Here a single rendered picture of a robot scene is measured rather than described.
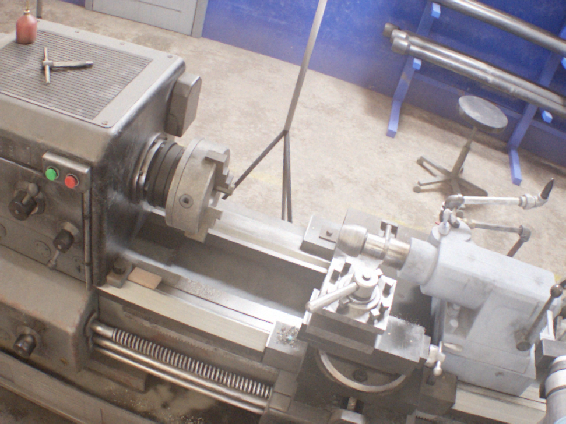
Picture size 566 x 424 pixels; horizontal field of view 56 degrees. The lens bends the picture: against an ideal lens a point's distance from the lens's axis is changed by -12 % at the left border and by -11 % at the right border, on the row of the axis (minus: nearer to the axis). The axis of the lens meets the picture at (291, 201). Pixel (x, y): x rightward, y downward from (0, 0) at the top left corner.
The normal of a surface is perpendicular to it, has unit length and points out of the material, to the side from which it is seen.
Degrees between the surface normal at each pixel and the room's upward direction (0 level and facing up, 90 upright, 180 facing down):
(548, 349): 6
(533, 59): 90
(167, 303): 36
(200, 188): 51
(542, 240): 0
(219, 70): 0
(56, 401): 90
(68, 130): 45
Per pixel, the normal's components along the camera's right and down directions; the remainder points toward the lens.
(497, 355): -0.10, 0.17
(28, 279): 0.07, -0.31
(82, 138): 0.00, -0.11
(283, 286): 0.06, -0.73
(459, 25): -0.24, 0.59
